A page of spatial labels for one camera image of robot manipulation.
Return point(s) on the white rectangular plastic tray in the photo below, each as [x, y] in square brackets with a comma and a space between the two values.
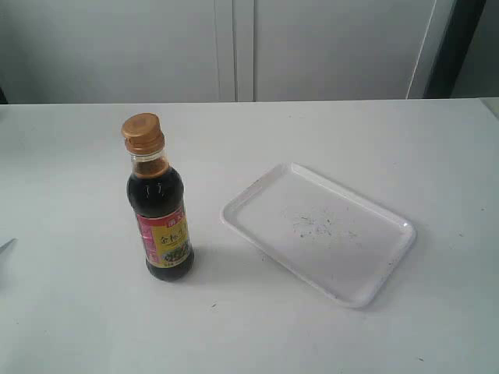
[330, 237]

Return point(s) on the dark soy sauce bottle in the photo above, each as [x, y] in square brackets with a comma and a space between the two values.
[155, 192]

